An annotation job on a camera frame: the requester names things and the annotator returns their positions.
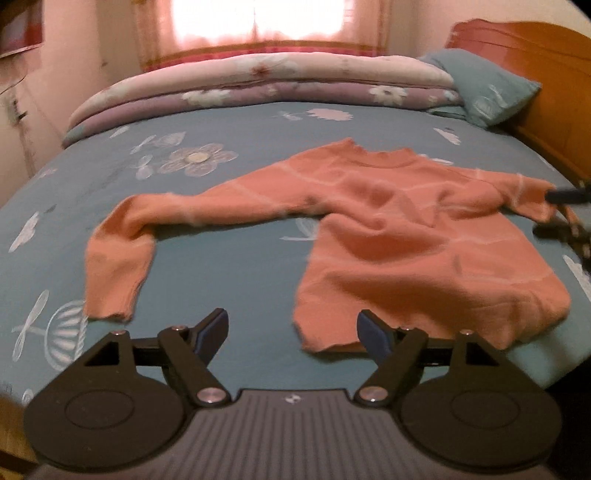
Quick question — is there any blue floral bed sheet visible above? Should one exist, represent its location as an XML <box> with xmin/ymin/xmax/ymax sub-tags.
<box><xmin>0</xmin><ymin>99</ymin><xmax>591</xmax><ymax>407</ymax></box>

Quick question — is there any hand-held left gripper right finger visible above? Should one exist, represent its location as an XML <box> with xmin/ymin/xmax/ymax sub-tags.
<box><xmin>353</xmin><ymin>311</ymin><xmax>504</xmax><ymax>409</ymax></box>

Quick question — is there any orange knit sweater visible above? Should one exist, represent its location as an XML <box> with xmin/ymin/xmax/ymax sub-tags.
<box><xmin>84</xmin><ymin>137</ymin><xmax>578</xmax><ymax>355</ymax></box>

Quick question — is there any wooden headboard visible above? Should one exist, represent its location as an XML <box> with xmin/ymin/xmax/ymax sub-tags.
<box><xmin>445</xmin><ymin>19</ymin><xmax>591</xmax><ymax>178</ymax></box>

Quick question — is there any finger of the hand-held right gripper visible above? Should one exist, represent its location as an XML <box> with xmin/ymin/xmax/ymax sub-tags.
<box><xmin>545</xmin><ymin>182</ymin><xmax>591</xmax><ymax>204</ymax></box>
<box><xmin>533</xmin><ymin>219</ymin><xmax>591</xmax><ymax>273</ymax></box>

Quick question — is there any blue printed pillow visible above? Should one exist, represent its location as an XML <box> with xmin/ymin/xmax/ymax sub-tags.
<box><xmin>418</xmin><ymin>48</ymin><xmax>543</xmax><ymax>130</ymax></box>

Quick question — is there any folded pink floral quilt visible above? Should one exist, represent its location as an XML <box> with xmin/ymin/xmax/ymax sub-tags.
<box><xmin>62</xmin><ymin>51</ymin><xmax>465</xmax><ymax>148</ymax></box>

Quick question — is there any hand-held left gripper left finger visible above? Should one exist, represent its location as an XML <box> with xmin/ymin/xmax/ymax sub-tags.
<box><xmin>84</xmin><ymin>308</ymin><xmax>232</xmax><ymax>409</ymax></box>

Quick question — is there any wall television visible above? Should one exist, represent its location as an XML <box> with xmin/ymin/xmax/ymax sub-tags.
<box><xmin>0</xmin><ymin>0</ymin><xmax>47</xmax><ymax>58</ymax></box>

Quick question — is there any pink window curtain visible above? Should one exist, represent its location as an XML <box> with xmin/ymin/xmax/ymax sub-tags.
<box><xmin>139</xmin><ymin>0</ymin><xmax>389</xmax><ymax>72</ymax></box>

